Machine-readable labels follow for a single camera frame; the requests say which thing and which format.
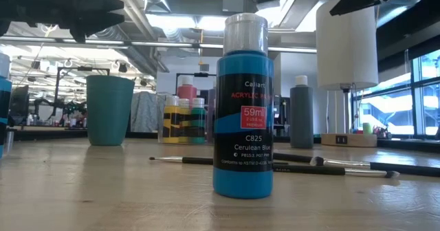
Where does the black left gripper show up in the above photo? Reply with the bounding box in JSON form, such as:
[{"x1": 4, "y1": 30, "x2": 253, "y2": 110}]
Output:
[{"x1": 0, "y1": 0, "x2": 125, "y2": 43}]

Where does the small blue paint bottle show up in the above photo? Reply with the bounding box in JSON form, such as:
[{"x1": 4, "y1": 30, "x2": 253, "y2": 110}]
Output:
[{"x1": 0, "y1": 53, "x2": 13, "y2": 160}]

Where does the tall rose pink paint bottle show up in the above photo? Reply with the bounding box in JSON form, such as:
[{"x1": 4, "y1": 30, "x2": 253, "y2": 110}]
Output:
[{"x1": 176, "y1": 75, "x2": 198, "y2": 101}]

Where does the small lemon yellow paint bottle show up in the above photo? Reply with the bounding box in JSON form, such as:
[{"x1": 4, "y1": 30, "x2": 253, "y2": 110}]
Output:
[{"x1": 162, "y1": 95, "x2": 181, "y2": 144}]

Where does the small golden yellow paint bottle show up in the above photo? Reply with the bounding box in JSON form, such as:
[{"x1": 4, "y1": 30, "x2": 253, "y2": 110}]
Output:
[{"x1": 177, "y1": 98, "x2": 192, "y2": 144}]

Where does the small teal green paint bottle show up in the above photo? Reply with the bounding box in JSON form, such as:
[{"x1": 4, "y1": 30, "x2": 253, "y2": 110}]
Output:
[{"x1": 190, "y1": 97, "x2": 207, "y2": 145}]

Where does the tall grey paint bottle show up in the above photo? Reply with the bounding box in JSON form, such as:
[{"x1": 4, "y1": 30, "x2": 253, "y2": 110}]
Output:
[{"x1": 289, "y1": 74, "x2": 315, "y2": 150}]

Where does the cerulean blue paint bottle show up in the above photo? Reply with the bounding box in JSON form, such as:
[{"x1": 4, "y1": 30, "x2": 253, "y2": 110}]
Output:
[{"x1": 212, "y1": 12, "x2": 275, "y2": 199}]

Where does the table lamp white shade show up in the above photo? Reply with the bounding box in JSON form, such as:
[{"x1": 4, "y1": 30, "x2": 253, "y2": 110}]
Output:
[{"x1": 315, "y1": 0, "x2": 380, "y2": 149}]

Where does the teal plastic cup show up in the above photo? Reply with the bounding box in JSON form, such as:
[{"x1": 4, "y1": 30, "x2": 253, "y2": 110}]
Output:
[{"x1": 85, "y1": 74, "x2": 135, "y2": 146}]

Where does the black background monitor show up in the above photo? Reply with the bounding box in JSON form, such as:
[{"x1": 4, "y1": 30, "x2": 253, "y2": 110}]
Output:
[{"x1": 8, "y1": 85, "x2": 30, "y2": 129}]

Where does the grey ceiling unit box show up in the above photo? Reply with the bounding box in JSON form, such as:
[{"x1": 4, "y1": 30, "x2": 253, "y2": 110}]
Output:
[{"x1": 221, "y1": 0, "x2": 259, "y2": 14}]

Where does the clear plastic tray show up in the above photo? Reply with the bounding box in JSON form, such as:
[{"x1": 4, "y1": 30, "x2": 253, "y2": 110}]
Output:
[{"x1": 157, "y1": 93, "x2": 217, "y2": 145}]

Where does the black background gantry frame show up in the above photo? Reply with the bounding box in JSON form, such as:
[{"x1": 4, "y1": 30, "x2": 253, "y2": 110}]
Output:
[{"x1": 175, "y1": 71, "x2": 218, "y2": 96}]

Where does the black aluminium table frame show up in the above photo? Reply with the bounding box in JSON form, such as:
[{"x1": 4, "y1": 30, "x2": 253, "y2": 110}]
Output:
[{"x1": 377, "y1": 137, "x2": 440, "y2": 153}]

